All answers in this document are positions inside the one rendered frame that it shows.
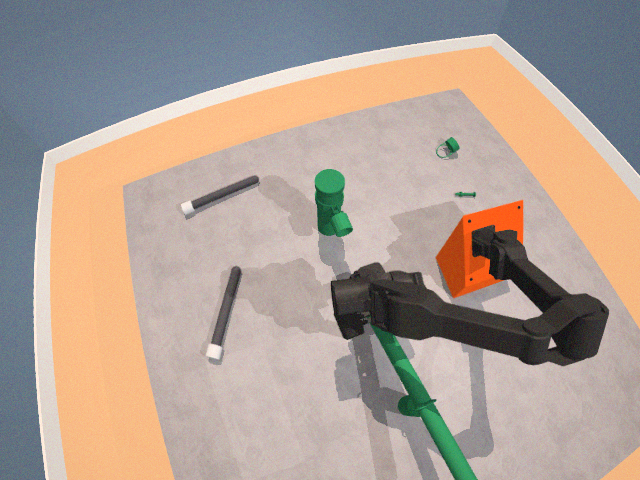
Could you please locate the green post with cap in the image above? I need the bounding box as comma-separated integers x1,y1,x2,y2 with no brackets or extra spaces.
315,169,345,236

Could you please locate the green horizontal pipe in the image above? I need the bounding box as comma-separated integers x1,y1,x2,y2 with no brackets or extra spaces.
370,322,478,480

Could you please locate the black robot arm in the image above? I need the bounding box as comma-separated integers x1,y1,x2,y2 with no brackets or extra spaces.
331,224,609,367

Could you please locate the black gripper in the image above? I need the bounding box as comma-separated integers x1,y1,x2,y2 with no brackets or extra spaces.
334,312,372,340

